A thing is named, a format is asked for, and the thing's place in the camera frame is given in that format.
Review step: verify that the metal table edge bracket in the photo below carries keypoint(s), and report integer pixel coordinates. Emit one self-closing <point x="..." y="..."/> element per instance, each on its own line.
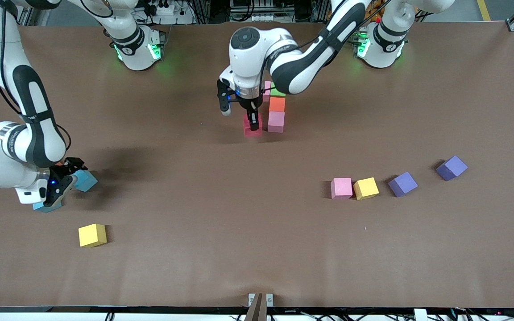
<point x="260" y="307"/>

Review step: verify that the purple foam cube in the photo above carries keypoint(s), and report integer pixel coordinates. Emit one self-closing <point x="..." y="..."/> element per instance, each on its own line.
<point x="402" y="183"/>
<point x="451" y="167"/>

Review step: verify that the orange fruit bag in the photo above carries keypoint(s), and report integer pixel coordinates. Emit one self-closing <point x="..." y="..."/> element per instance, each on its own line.
<point x="375" y="9"/>

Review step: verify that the blue foam cube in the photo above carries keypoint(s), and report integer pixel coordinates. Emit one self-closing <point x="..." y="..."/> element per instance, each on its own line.
<point x="86" y="181"/>
<point x="45" y="207"/>

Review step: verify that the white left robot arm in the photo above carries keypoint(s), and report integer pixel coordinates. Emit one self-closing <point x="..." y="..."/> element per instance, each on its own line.
<point x="257" y="49"/>

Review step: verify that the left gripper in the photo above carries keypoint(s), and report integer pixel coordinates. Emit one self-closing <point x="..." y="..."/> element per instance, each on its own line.
<point x="251" y="106"/>

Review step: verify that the red foam cube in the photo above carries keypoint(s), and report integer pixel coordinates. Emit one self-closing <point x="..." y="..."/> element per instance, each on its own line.
<point x="252" y="130"/>

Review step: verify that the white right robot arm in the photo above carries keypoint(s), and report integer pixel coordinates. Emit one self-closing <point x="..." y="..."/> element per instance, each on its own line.
<point x="34" y="111"/>

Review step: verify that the white tag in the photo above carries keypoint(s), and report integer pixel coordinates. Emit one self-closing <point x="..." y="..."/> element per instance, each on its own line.
<point x="420" y="314"/>

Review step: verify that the green foam cube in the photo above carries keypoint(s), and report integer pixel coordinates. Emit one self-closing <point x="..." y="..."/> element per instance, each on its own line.
<point x="278" y="92"/>

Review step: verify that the yellow foam cube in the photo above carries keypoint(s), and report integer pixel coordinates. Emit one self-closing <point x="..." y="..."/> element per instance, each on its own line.
<point x="366" y="187"/>
<point x="92" y="235"/>

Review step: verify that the white power strip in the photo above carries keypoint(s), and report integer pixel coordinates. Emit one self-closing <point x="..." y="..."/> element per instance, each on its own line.
<point x="163" y="9"/>

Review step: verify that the pink foam cube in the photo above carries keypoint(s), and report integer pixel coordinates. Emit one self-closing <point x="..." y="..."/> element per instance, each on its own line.
<point x="341" y="187"/>
<point x="276" y="121"/>
<point x="267" y="89"/>

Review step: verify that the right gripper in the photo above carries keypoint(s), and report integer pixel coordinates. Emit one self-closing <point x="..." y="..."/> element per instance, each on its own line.
<point x="62" y="172"/>

